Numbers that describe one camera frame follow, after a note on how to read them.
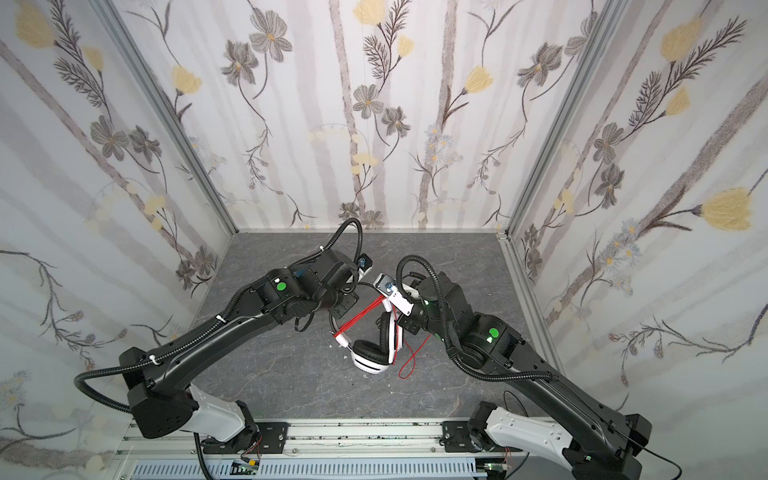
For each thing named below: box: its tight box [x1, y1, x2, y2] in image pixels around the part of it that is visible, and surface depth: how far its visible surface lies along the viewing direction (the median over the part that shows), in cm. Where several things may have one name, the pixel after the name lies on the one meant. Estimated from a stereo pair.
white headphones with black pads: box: [329, 298, 403, 375], surface depth 67 cm
